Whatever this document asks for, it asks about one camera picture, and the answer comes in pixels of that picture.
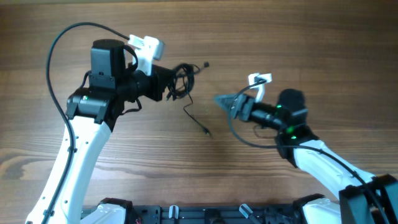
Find black left camera cable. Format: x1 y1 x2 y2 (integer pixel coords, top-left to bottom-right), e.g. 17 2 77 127
40 22 131 224

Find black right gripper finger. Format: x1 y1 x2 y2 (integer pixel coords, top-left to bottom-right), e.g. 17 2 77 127
214 94 238 108
221 105 236 117

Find black right camera cable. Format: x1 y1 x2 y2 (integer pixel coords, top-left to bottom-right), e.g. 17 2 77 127
226 80 389 224

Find black camera cable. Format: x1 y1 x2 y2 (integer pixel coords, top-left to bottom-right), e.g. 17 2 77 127
226 80 389 224
40 22 131 224

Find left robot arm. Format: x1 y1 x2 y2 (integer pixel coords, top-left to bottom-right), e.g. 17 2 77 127
26 35 177 223

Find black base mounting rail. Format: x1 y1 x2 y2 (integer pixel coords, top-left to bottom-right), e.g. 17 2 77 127
122 204 304 224

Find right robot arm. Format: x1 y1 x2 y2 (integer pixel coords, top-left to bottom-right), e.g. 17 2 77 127
215 89 397 223

